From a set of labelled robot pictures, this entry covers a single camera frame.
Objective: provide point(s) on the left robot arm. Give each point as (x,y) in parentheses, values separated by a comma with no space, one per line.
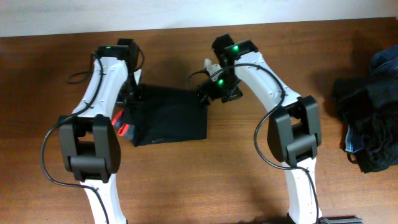
(90,147)

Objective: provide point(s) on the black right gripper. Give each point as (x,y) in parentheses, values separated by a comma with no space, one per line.
(214,83)

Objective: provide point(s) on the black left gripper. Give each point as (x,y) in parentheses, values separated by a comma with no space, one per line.
(136,101)

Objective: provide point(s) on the black leggings red waistband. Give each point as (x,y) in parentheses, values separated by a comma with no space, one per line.
(160,114)

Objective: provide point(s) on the dark clothes pile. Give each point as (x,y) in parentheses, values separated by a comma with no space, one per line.
(368,105)

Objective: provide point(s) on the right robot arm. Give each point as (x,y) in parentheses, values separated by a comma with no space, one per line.
(289,135)

